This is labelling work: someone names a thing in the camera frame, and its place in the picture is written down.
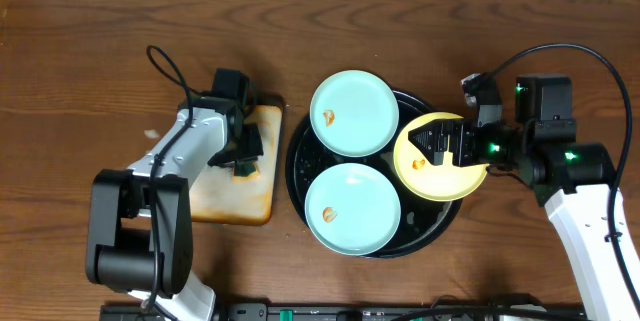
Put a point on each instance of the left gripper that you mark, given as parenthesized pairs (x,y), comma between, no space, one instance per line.
(245,156)

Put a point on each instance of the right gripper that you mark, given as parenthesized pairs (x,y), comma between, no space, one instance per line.
(460,130)

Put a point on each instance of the green yellow sponge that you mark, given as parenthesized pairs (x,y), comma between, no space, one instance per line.
(246,169)

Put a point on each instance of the yellow plate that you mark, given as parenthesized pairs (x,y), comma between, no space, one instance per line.
(441,183)

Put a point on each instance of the light blue plate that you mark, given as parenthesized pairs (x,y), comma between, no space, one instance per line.
(354,113)
(352,209)

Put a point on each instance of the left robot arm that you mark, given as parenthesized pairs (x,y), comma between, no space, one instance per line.
(140,239)

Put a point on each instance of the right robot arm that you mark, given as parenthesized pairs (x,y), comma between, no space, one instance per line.
(574,183)

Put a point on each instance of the rectangular soapy black tray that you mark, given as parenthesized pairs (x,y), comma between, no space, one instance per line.
(219,196)

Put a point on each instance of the round black tray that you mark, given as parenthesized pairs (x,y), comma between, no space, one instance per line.
(422,221)

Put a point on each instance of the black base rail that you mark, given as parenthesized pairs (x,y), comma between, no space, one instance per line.
(263,312)

